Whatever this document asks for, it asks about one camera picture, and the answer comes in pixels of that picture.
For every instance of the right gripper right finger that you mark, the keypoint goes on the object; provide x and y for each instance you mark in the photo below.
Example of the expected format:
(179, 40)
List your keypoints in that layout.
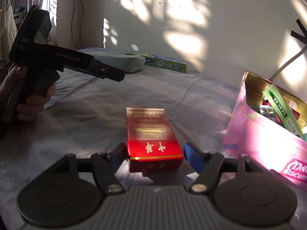
(207, 165)

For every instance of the green toothpaste box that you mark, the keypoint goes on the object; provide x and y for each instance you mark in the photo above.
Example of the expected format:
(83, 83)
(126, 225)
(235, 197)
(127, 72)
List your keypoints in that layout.
(163, 62)

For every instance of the teal fabric pencil case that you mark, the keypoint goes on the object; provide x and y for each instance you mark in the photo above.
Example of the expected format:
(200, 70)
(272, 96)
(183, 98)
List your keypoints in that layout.
(122, 61)

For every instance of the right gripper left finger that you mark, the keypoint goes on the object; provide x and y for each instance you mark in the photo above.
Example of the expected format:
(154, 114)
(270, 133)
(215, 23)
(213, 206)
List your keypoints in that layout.
(105, 165)

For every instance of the pink macaron biscuit tin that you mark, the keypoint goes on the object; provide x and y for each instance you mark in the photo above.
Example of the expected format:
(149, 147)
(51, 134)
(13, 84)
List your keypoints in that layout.
(267, 142)

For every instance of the red cigarette pack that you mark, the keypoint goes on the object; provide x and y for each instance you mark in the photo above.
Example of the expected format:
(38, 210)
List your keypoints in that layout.
(151, 142)

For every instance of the green medicine box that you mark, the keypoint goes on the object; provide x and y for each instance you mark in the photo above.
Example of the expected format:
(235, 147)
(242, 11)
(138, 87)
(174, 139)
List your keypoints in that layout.
(283, 111)

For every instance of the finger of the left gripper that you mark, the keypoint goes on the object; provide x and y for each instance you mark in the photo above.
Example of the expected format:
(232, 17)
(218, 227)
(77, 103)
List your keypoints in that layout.
(101, 70)

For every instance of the person's left hand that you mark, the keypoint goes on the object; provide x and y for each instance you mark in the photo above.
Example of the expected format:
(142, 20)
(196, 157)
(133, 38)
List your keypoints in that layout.
(34, 104)

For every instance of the patterned tissue pack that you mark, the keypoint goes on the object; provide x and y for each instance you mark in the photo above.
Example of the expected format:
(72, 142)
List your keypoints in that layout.
(266, 111)

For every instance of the striped blue bed sheet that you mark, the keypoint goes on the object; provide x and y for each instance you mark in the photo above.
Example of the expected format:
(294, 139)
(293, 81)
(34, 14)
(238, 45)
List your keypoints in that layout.
(47, 174)

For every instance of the teal plush bear toy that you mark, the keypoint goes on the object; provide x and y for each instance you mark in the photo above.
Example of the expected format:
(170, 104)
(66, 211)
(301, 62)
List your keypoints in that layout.
(304, 131)

